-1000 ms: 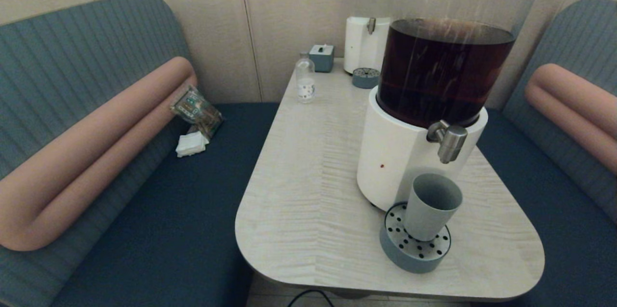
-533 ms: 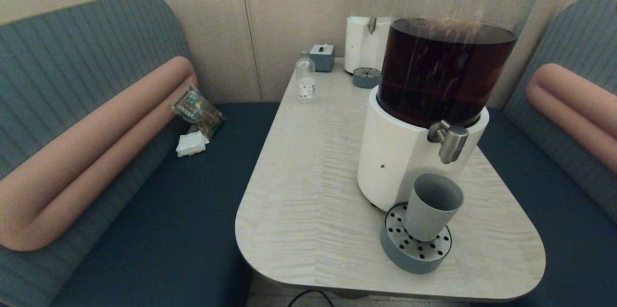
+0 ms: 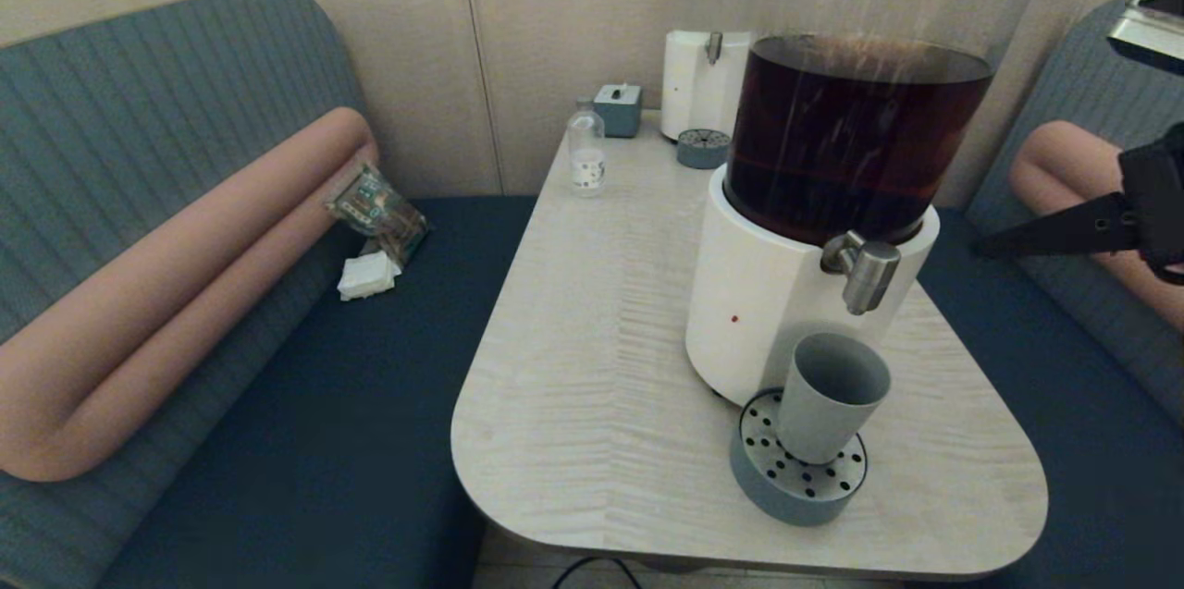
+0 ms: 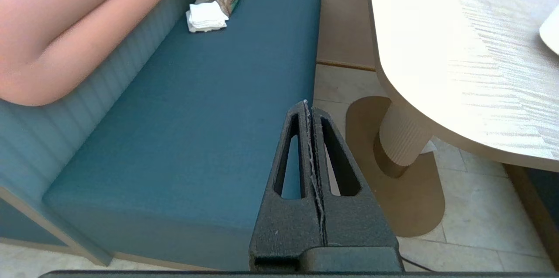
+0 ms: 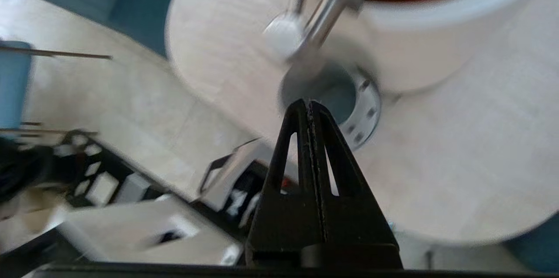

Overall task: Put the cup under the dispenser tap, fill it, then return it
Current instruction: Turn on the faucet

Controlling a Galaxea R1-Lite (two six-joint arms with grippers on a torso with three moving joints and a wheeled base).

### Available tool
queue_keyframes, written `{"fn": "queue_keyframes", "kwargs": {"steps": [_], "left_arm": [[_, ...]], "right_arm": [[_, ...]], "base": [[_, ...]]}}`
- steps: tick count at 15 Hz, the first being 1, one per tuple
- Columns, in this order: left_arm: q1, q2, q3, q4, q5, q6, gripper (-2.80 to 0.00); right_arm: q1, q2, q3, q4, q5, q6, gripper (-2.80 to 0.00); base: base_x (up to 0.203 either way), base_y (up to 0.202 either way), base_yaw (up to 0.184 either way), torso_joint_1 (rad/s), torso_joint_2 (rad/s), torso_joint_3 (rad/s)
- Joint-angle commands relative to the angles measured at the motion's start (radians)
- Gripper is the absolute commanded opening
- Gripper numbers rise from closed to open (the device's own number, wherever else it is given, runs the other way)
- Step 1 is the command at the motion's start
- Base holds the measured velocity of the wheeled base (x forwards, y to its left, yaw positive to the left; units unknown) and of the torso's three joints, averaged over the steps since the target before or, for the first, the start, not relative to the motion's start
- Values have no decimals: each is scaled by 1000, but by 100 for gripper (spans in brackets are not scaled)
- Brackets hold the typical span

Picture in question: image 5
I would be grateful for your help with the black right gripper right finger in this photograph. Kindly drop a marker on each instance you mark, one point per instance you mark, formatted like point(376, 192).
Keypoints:
point(358, 225)

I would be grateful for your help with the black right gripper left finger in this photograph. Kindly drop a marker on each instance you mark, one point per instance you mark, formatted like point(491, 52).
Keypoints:
point(288, 225)

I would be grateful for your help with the grey-blue plastic cup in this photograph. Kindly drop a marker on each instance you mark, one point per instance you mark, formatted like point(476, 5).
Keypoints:
point(332, 94)

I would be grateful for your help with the large steel dispenser tap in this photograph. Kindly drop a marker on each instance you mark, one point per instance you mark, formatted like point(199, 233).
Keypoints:
point(323, 20)

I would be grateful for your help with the white and black robot base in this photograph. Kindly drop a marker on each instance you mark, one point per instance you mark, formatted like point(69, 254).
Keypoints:
point(131, 225)

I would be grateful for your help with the large round perforated drip tray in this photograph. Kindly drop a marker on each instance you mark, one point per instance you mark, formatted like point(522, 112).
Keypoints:
point(369, 112)

